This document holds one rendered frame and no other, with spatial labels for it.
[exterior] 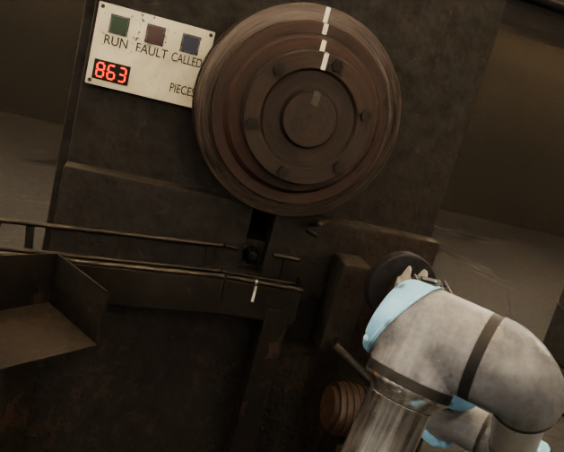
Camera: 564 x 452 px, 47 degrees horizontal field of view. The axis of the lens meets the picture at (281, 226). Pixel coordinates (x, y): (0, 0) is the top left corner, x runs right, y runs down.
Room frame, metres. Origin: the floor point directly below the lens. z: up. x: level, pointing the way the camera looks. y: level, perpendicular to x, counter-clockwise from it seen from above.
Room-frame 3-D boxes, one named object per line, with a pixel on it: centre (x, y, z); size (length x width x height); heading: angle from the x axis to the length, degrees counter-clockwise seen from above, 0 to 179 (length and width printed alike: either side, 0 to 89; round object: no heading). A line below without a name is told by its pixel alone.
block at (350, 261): (1.55, -0.19, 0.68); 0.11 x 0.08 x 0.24; 15
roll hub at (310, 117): (1.38, 0.01, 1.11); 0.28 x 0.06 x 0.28; 105
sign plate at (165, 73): (1.49, 0.39, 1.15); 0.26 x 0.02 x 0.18; 105
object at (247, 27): (1.48, 0.03, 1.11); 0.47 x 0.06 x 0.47; 105
